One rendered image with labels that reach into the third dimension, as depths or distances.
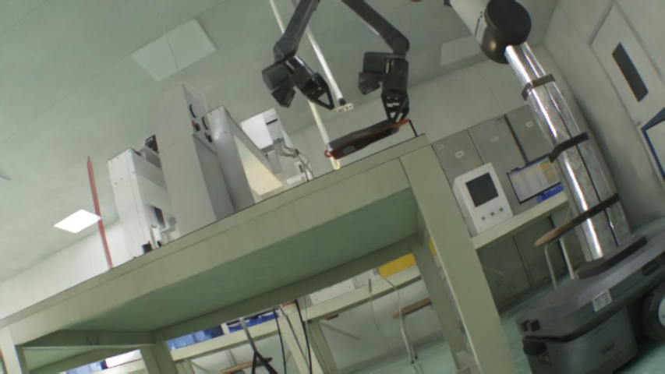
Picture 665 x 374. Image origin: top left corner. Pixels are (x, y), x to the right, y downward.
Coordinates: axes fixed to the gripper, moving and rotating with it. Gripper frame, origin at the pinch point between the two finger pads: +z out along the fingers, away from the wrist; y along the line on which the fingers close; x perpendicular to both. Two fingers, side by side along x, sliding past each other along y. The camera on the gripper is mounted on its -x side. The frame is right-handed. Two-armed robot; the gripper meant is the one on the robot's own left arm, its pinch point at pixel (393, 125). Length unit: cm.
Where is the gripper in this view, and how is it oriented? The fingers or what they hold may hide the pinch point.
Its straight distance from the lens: 145.7
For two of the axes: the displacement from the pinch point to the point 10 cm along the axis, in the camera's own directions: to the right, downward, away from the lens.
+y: -2.0, -1.9, -9.6
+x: 9.7, 1.0, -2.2
